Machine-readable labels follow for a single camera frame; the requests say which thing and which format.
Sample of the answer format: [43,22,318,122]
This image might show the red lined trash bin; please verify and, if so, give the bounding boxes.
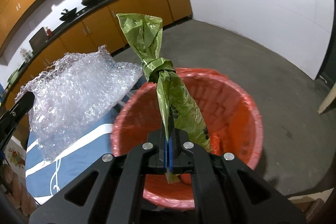
[110,68,264,212]

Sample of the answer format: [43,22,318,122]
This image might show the wooden cabinets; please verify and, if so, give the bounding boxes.
[0,0,164,57]
[0,0,194,99]

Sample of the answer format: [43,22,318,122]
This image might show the blue striped tablecloth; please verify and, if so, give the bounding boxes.
[25,74,148,205]

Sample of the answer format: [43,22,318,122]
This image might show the clear bubble wrap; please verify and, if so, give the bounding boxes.
[14,46,144,163]

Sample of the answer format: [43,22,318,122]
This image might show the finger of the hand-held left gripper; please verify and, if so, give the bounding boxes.
[0,91,35,151]

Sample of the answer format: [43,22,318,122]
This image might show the wooden lower cabinets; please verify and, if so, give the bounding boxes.
[0,0,194,99]

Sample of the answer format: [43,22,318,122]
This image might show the wooden plank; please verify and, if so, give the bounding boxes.
[318,88,336,115]

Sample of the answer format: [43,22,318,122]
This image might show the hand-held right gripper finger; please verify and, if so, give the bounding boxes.
[29,131,170,224]
[169,131,307,224]

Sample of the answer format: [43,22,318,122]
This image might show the black wok with lid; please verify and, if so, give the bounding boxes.
[59,7,79,21]

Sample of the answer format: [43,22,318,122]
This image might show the floral sticker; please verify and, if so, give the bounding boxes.
[5,145,27,170]

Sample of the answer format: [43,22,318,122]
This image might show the brown cutting board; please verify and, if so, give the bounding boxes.
[29,27,49,50]

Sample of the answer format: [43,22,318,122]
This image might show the green basin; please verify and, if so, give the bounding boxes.
[7,69,23,83]

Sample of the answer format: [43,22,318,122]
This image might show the cardboard box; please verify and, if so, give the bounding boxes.
[289,198,326,224]

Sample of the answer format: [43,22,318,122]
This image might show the green knotted plastic bag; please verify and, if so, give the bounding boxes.
[116,13,211,184]

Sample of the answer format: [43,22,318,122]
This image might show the wooden upper cabinets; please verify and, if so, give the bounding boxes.
[0,0,164,57]

